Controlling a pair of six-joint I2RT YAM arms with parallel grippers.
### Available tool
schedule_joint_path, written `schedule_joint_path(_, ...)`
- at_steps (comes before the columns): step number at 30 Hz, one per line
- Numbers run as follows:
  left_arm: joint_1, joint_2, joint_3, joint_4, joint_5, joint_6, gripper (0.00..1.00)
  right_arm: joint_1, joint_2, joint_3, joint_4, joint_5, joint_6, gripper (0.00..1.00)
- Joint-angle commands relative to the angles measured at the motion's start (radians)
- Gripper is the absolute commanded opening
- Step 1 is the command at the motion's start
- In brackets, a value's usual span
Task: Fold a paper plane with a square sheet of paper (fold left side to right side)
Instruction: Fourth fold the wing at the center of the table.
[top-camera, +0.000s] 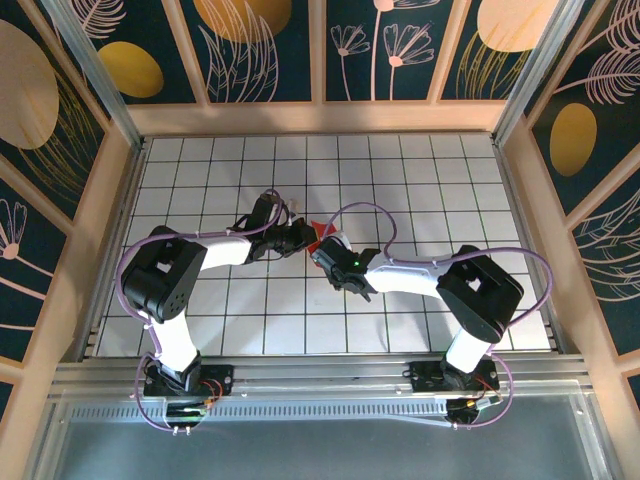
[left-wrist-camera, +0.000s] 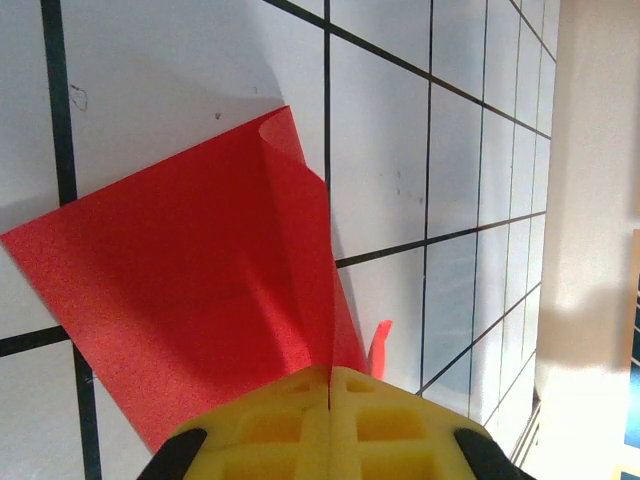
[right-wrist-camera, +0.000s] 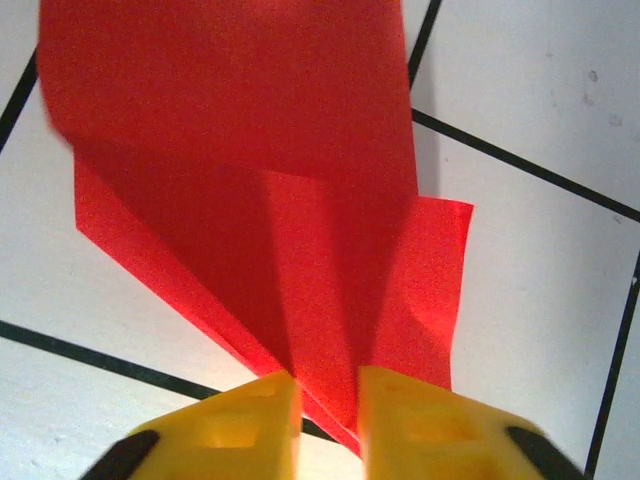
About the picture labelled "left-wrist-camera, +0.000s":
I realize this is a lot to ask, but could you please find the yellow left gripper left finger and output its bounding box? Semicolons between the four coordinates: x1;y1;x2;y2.
136;364;332;480

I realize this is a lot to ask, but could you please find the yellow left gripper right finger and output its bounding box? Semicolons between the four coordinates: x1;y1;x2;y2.
329;364;527;480

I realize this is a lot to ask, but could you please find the red cloth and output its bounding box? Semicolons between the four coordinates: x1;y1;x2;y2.
0;103;395;455

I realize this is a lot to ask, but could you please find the aluminium table side rail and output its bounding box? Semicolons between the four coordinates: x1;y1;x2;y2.
508;389;545;469

